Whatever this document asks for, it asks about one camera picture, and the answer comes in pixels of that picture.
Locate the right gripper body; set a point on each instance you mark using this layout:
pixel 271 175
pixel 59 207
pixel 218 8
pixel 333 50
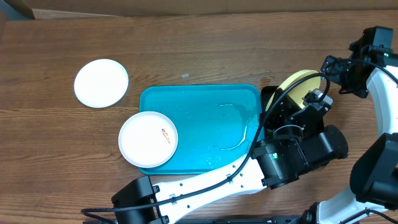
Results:
pixel 351 81

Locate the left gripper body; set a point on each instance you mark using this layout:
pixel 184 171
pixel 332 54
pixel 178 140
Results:
pixel 275 128

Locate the green rimmed plate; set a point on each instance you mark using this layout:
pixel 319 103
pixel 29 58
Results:
pixel 295 96

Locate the pink rimmed white plate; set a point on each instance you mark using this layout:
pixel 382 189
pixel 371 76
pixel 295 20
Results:
pixel 148 139

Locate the mint rimmed white plate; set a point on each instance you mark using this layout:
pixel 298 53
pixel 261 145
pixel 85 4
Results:
pixel 101 83

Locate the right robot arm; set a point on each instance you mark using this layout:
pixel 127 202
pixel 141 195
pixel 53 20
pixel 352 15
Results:
pixel 373 180

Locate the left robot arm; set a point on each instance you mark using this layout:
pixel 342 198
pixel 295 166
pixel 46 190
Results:
pixel 296 142

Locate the black plastic tray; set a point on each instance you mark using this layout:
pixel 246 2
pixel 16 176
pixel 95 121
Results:
pixel 267 95

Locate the blue plastic tray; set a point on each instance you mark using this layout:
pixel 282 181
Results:
pixel 215 123

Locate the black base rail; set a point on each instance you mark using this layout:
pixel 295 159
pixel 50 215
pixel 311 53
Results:
pixel 273 220

